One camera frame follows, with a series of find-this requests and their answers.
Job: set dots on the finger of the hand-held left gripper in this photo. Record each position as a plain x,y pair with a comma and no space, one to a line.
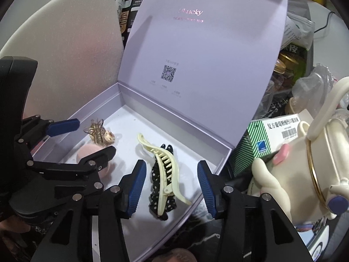
64,127
95,157

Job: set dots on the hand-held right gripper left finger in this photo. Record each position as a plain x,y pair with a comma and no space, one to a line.
136,191

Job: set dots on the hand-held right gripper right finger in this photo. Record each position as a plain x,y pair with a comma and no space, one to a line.
208,191

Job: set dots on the pink round powder puff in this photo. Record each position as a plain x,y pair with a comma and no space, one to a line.
87,155

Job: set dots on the gold hair clip with plush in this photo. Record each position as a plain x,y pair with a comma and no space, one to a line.
101,137

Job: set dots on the black polka dot hair accessory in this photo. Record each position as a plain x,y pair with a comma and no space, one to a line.
154,175

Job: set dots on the cream hair claw clip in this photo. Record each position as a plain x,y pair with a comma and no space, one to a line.
170,188

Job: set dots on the lavender gift box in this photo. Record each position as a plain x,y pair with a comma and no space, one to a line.
190,60

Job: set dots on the person's left hand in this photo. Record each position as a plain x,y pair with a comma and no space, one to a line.
13,223

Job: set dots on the white foam board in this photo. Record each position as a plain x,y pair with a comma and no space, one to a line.
68,46

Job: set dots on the green striped medicine box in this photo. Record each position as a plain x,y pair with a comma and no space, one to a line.
253,142

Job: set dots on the glass jar with gold lid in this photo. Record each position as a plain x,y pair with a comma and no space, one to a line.
287,60
278,72

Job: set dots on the black snack bag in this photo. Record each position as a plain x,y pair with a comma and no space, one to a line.
136,5

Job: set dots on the clear plastic bag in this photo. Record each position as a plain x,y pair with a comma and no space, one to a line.
310,87

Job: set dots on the printed paper leaflet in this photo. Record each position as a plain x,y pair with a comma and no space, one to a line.
294,30

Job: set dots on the white refrigerator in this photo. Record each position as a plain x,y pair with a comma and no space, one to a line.
332,42

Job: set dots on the grey foil pouch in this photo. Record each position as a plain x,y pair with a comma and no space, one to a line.
302,8

